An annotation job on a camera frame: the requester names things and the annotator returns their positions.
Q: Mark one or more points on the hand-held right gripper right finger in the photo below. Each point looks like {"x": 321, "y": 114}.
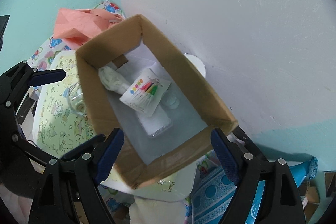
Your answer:
{"x": 225, "y": 158}

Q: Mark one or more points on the brown cardboard box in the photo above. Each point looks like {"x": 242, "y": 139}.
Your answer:
{"x": 99, "y": 113}

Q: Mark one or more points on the floral printed cloth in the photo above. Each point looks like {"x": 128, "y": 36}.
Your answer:
{"x": 56, "y": 43}

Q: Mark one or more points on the blue patterned foil balloon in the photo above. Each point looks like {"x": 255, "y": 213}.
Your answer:
{"x": 207, "y": 195}

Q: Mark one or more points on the white bag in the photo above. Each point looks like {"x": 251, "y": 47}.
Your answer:
{"x": 113, "y": 79}

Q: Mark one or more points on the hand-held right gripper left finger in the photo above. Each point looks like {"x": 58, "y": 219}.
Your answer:
{"x": 110, "y": 155}

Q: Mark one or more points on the colourful candle packet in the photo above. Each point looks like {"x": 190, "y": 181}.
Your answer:
{"x": 141, "y": 98}

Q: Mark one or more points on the translucent plastic case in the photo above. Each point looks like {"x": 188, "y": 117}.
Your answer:
{"x": 157, "y": 125}

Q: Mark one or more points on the pink cloth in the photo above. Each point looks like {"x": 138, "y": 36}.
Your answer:
{"x": 71, "y": 27}

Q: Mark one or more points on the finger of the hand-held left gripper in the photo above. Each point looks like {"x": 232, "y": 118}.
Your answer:
{"x": 47, "y": 77}
{"x": 78, "y": 148}

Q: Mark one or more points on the brown cardboard carton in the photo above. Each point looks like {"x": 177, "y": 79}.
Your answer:
{"x": 312, "y": 195}

